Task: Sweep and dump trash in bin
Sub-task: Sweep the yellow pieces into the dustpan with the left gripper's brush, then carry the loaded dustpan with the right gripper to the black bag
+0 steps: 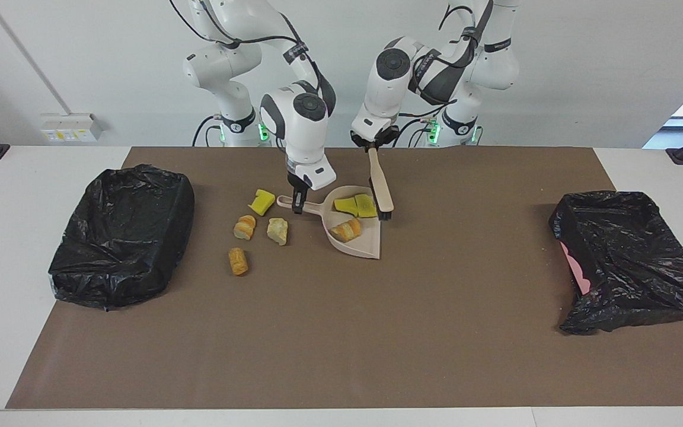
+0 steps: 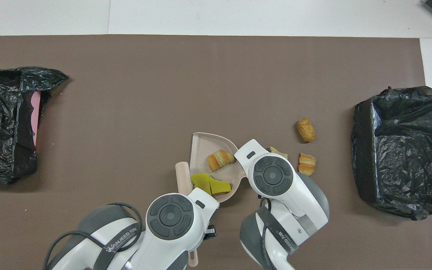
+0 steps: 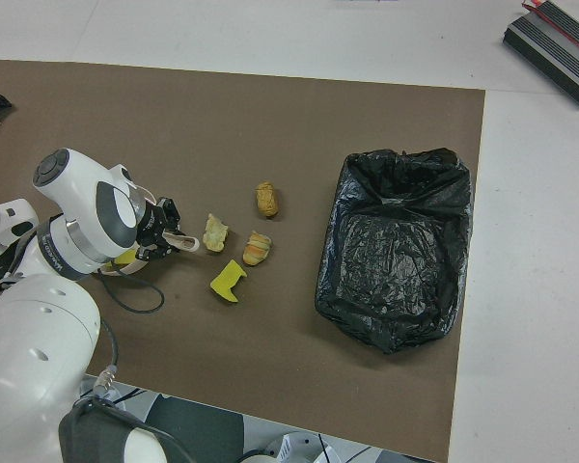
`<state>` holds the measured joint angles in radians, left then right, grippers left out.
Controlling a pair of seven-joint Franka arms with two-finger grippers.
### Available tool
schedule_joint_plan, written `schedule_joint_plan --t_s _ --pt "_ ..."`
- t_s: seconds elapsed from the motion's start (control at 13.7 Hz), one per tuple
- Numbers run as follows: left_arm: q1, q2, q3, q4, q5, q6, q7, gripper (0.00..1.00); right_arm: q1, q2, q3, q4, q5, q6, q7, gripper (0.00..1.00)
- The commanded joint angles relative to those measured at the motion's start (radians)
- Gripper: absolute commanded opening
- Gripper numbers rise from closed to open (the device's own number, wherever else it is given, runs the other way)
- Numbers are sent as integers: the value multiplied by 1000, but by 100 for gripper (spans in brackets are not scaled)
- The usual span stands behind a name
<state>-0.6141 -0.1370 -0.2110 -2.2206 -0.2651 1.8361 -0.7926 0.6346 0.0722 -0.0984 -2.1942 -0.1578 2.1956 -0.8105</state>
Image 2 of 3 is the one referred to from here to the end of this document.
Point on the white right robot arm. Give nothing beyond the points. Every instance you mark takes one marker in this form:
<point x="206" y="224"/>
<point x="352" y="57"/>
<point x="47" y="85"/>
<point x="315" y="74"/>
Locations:
<point x="276" y="176"/>

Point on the beige plastic dustpan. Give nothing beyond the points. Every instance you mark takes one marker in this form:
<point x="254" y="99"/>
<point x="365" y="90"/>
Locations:
<point x="204" y="144"/>

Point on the pink plastic bin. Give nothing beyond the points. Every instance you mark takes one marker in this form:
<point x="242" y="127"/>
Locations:
<point x="35" y="116"/>

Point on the croissant bread piece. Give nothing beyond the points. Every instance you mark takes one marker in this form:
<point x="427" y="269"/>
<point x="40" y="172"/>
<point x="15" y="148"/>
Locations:
<point x="220" y="160"/>

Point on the beige hand brush black bristles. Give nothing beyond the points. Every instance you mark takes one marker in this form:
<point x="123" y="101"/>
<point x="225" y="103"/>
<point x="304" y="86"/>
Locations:
<point x="182" y="176"/>

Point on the pale bread chunk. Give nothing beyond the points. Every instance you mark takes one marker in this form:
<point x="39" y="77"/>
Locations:
<point x="278" y="152"/>

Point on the brown bread roll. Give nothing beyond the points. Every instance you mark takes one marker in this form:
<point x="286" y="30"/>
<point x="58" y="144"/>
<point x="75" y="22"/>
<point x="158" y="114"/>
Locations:
<point x="306" y="130"/>

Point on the yellow sponge piece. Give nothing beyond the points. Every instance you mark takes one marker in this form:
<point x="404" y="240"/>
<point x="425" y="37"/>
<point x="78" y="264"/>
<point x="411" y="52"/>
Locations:
<point x="201" y="182"/>
<point x="219" y="186"/>

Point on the brown table mat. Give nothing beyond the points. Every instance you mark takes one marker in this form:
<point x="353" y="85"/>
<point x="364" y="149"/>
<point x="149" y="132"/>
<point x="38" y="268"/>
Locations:
<point x="126" y="93"/>

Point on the sliced striped bread piece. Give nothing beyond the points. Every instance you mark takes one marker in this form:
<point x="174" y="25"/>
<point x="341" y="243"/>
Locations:
<point x="307" y="164"/>

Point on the bin lined with black bag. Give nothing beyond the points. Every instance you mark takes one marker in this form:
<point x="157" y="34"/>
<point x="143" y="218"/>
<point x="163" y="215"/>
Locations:
<point x="407" y="150"/>

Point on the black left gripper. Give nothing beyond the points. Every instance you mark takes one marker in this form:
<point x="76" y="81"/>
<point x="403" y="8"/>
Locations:
<point x="210" y="230"/>

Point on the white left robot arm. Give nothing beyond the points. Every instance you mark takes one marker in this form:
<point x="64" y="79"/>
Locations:
<point x="171" y="217"/>

